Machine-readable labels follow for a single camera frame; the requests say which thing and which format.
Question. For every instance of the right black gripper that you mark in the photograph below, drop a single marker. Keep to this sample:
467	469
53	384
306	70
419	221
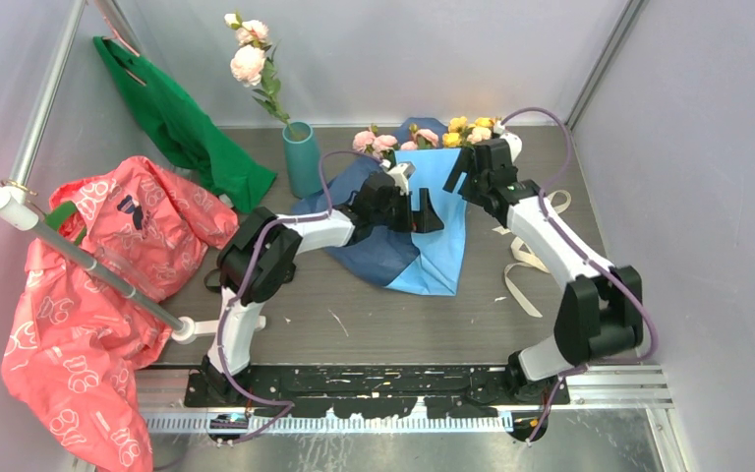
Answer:
465	164

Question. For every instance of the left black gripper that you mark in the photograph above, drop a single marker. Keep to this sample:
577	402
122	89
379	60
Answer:
425	220

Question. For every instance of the blue paper bouquet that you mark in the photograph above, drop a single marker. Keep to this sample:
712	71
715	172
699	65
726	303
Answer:
421	264

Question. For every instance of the teal ceramic vase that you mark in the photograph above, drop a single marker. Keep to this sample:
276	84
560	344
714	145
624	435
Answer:
302	155

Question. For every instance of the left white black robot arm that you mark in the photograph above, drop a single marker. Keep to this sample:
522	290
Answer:
260	257

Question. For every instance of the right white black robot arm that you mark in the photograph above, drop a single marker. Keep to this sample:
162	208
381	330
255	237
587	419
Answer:
600	310

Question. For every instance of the green cloth bag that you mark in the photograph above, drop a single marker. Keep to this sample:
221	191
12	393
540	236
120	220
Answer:
182	131

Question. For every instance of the grey rod with white caps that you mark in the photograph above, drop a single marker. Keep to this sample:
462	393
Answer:
17	214

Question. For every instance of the pink printed raincoat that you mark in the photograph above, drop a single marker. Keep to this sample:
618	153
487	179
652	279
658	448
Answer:
76	342

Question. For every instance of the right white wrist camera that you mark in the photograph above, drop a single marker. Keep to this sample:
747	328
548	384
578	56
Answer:
515	144

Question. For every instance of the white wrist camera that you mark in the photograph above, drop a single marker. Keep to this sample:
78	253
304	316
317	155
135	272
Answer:
515	144
403	174

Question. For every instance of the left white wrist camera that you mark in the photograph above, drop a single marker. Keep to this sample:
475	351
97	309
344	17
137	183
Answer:
403	174

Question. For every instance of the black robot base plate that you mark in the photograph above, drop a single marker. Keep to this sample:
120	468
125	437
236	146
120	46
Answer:
373	391

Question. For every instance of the silver metal frame pole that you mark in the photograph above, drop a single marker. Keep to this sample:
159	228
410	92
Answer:
31	140

